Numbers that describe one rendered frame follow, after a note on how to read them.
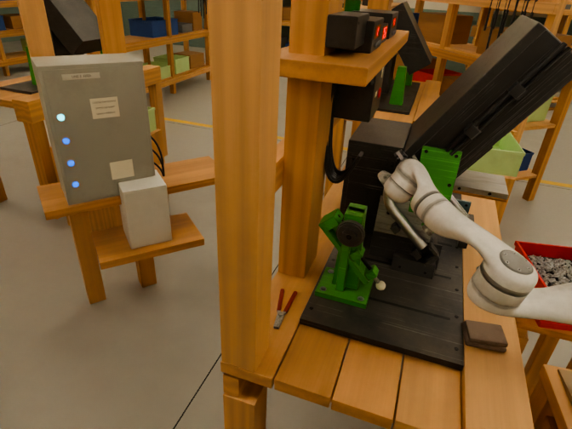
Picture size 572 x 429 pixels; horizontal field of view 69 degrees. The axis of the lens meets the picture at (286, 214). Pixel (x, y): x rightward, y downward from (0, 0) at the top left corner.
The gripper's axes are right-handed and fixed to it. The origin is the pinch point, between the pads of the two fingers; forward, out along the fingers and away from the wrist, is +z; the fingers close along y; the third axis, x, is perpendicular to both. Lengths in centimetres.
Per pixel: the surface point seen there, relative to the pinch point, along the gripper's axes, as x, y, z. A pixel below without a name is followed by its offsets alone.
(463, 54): -66, 42, 296
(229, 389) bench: 62, -20, -48
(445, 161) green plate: -9.2, -3.9, 2.9
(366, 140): 7.9, 15.0, 10.0
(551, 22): -116, 20, 234
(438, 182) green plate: -4.2, -8.4, 2.9
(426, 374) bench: 20, -42, -36
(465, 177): -11.3, -14.0, 22.7
